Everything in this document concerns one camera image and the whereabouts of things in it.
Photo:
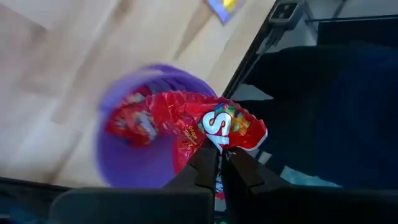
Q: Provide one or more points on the small grey table camera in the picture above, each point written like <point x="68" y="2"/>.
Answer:
<point x="284" y="14"/>

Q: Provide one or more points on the red Skittles packet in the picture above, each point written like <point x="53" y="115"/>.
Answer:
<point x="192" y="115"/>
<point x="130" y="124"/>

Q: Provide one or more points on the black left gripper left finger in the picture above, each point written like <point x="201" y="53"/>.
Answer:
<point x="140" y="205"/>

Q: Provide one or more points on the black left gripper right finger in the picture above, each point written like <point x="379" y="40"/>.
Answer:
<point x="311" y="205"/>

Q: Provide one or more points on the dark navy bulky object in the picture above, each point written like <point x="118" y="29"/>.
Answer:
<point x="342" y="118"/>

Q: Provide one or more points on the purple plastic bucket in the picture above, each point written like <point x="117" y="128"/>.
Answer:
<point x="133" y="165"/>

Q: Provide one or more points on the yellow purple Sour Patch packet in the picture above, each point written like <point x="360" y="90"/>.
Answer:
<point x="224" y="9"/>

